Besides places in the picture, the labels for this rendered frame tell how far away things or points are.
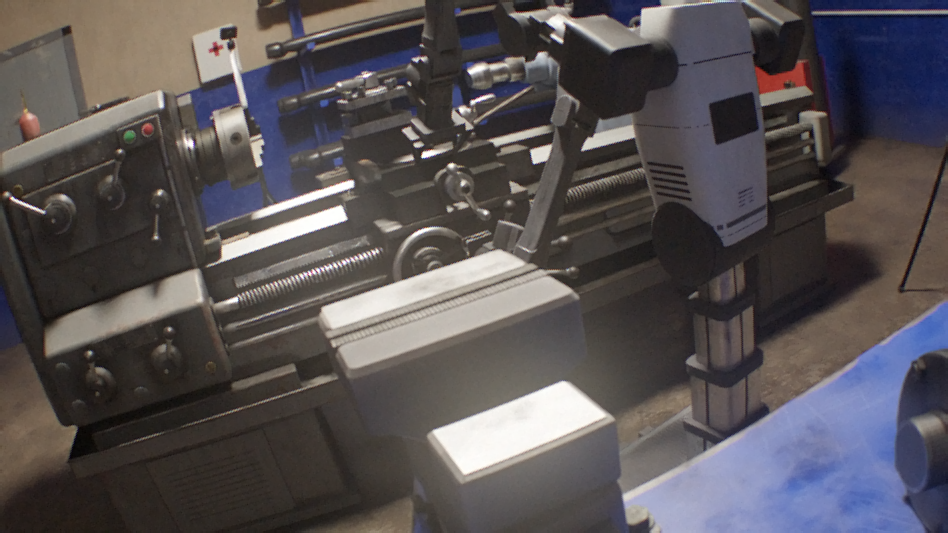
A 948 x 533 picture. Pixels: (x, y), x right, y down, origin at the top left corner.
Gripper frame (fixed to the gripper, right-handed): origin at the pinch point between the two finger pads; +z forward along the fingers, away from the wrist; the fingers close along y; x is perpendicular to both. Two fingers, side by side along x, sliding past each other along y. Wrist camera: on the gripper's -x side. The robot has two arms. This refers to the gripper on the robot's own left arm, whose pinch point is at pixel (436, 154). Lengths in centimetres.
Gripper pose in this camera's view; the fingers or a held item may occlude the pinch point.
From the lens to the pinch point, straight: 164.8
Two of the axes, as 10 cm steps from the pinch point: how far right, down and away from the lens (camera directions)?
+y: -8.5, 3.4, -4.0
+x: 5.2, 6.2, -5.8
